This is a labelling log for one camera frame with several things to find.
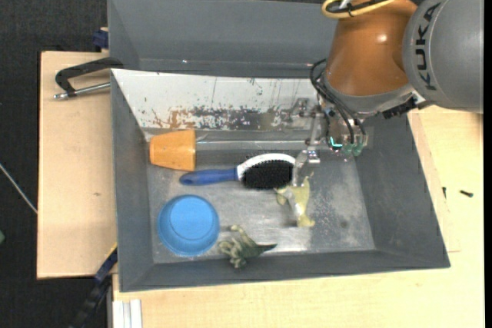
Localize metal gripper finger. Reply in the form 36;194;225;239
288;98;312;124
291;148;322;187

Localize yellow-green toy figure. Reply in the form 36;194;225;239
273;172;317;230

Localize blue and white hairbrush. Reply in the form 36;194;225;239
178;153;298;191

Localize grey metal bin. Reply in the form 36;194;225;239
106;0;451;293

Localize green toy dinosaur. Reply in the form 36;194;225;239
217;224;278;270

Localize orange cup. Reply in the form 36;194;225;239
148;129;198;172

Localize blue bowl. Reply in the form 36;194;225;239
156;194;221;257

